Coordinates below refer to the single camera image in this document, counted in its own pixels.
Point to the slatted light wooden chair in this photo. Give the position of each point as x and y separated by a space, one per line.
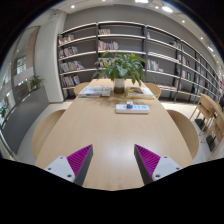
216 128
205 106

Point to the white book with painted cover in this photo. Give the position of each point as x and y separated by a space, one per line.
138 90

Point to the white charger block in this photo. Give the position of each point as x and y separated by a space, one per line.
129 105

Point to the round-back wooden chair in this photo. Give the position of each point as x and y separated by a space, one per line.
185 131
45 131
80 88
154 89

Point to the yellow book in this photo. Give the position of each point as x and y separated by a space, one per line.
140 97

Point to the small distant potted plant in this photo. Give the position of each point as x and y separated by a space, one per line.
35 82

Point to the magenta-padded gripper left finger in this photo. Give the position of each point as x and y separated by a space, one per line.
63 166

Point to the grey bookshelf unit with books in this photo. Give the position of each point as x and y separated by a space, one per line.
83 43

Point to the thick white book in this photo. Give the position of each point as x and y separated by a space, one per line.
95 91

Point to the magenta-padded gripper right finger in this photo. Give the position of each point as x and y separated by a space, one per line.
163 166

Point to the white power strip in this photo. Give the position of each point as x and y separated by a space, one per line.
140 109

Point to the green potted plant white pot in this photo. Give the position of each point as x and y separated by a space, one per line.
119 68

